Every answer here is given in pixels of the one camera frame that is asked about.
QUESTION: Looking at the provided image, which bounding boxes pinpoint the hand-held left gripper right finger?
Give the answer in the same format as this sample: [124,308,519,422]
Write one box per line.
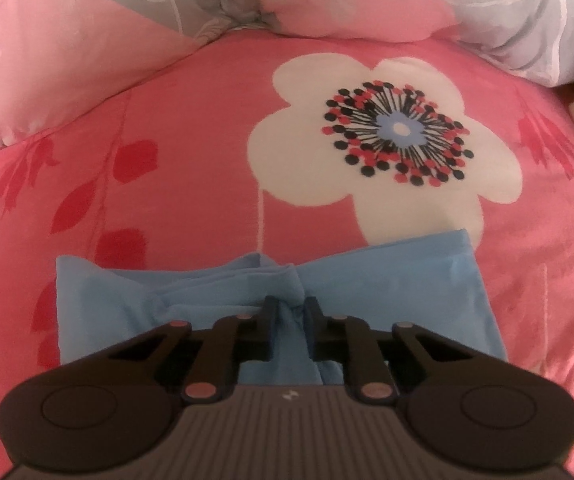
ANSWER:
[304,295,471,407]

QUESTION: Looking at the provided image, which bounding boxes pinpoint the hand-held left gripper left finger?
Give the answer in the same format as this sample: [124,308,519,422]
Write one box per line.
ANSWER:
[108,295,281,407]

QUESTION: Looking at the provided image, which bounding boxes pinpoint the light blue t-shirt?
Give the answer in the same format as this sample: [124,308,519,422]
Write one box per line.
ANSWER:
[56,229,510,386]

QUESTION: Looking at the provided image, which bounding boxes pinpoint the pink floral bed sheet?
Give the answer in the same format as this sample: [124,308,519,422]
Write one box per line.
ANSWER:
[0,25,574,480]

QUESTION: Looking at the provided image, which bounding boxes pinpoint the pink grey floral quilt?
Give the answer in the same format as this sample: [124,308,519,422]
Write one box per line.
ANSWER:
[0,0,574,147]

